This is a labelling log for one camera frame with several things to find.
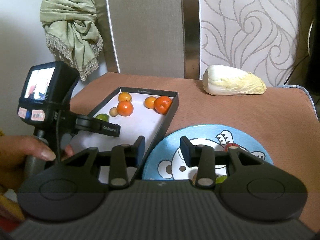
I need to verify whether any green tied curtain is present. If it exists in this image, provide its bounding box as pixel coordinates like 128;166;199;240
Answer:
40;0;104;81

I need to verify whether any green lime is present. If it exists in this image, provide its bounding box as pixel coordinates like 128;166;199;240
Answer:
215;176;228;184
95;113;109;122

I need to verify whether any blue cartoon tiger plate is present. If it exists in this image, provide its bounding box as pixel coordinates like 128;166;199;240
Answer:
142;124;273;181

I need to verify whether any large orange tangerine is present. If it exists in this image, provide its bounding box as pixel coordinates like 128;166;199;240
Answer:
153;96;172;115

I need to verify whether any small tan round fruit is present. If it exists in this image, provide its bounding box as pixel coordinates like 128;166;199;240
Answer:
109;107;118;117

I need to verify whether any dark television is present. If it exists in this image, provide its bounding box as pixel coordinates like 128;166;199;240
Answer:
306;0;319;86

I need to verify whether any white swirl pattern panel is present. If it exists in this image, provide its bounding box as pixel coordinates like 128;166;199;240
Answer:
200;0;315;87

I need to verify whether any red apple with stem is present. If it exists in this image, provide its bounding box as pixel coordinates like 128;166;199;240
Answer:
224;142;239;152

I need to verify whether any person left hand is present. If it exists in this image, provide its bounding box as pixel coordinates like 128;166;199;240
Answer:
0;135;75;221

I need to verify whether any brown table mat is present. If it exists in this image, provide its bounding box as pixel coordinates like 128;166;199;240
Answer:
71;73;319;231

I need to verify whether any orange tangerine with stem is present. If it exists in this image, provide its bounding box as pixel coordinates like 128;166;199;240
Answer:
117;101;133;116

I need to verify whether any grey cabinet door panel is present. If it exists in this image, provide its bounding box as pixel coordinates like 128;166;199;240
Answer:
95;0;184;78

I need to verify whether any small yellow orange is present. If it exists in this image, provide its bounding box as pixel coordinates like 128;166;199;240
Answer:
118;92;132;102
144;96;157;109

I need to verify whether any napa cabbage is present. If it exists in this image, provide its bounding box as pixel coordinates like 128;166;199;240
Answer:
202;64;266;96

